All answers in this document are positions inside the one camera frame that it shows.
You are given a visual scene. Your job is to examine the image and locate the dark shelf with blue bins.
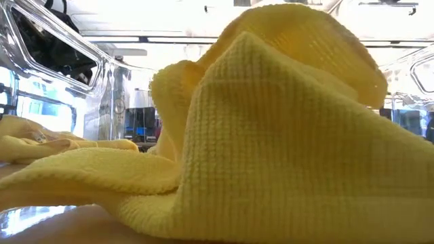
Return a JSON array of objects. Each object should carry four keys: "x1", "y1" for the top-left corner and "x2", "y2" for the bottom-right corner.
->
[{"x1": 123, "y1": 106, "x2": 162, "y2": 144}]

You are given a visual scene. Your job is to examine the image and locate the yellow microfiber towel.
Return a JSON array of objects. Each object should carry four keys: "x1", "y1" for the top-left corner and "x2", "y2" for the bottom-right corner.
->
[
  {"x1": 0, "y1": 3, "x2": 434, "y2": 244},
  {"x1": 0, "y1": 115, "x2": 140, "y2": 164}
]

